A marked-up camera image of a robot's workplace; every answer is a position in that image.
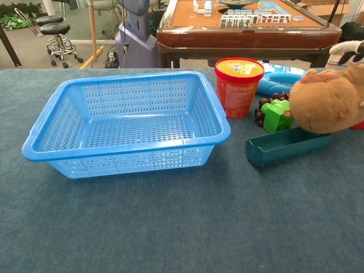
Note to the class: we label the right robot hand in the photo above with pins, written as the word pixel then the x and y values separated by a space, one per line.
pixel 348 47

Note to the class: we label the brown plush toy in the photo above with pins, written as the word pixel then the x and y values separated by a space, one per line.
pixel 324 102

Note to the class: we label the purple grey robot base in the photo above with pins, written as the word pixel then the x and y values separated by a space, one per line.
pixel 136 42

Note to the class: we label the black bag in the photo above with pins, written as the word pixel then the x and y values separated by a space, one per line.
pixel 352 31

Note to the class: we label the white plastic crate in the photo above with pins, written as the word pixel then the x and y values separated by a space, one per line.
pixel 334 60

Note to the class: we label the cardboard box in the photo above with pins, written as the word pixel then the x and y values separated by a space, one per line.
pixel 327 7

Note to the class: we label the single blue-backed mahjong tile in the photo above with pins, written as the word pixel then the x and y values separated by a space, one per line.
pixel 298 18

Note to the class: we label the red juice carton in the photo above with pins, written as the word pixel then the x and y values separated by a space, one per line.
pixel 359 125

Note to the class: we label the blue detergent pump bottle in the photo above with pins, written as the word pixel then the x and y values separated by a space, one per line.
pixel 273 81

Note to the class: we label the face-up mahjong tile row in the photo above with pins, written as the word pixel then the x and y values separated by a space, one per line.
pixel 256 20

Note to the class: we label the green toy building block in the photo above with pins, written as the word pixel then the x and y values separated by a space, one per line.
pixel 273 116

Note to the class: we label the brown mahjong table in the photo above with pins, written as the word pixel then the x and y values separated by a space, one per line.
pixel 244 38

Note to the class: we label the dark purple grape bunch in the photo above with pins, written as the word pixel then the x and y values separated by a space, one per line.
pixel 259 113

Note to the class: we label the blue-backed mahjong tile row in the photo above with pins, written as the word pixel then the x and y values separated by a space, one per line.
pixel 241 11

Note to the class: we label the red cup with yellow lid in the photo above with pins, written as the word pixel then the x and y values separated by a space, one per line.
pixel 238 94

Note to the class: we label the teal rectangular plastic tray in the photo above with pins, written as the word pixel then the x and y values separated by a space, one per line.
pixel 273 152

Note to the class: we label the stacked mahjong tiles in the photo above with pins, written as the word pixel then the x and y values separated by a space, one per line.
pixel 202 7

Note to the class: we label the yellow floor strip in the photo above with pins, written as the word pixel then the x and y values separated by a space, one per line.
pixel 92 57

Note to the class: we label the wooden pole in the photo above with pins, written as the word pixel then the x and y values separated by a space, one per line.
pixel 92 28

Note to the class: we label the blue plastic perforated basket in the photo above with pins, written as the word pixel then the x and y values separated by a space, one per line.
pixel 85 153

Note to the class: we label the black round swivel stool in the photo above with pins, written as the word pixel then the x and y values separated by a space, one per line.
pixel 55 28
pixel 49 19

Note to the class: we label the green leafy plants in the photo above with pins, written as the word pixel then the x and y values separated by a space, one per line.
pixel 17 10

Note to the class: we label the black table leg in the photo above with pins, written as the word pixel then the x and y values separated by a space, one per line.
pixel 10 48

